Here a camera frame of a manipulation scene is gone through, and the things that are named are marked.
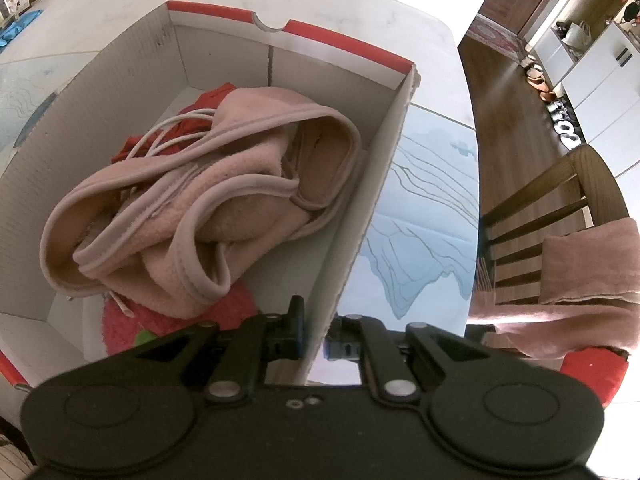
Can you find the red cushion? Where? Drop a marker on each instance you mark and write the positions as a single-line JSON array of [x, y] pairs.
[[595, 375]]

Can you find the red patterned rug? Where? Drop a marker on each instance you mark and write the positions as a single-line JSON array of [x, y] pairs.
[[495, 35]]

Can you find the black and white slippers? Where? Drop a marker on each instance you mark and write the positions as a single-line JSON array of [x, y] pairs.
[[562, 125]]

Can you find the white bag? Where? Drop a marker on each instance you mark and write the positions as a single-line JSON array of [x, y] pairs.
[[576, 36]]

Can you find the red fuzzy plush toy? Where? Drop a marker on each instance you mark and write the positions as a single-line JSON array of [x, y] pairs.
[[220, 310]]

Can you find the blue cloth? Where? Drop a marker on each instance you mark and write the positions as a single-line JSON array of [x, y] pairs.
[[20, 27]]

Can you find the wooden chair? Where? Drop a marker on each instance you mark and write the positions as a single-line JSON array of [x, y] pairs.
[[590, 170]]

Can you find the pink fringed scarf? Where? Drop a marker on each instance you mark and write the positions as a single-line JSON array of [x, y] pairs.
[[590, 260]]

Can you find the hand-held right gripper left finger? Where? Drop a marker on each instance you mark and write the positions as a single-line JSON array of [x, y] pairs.
[[298, 330]]

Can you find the red and white cardboard box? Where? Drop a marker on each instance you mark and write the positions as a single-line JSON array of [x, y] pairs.
[[325, 210]]

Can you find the red cloth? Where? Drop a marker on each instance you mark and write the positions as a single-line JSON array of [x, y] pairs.
[[207, 100]]

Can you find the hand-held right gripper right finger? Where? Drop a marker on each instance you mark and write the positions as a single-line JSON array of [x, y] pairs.
[[345, 350]]

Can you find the tall white cabinet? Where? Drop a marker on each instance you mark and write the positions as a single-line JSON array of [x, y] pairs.
[[605, 80]]

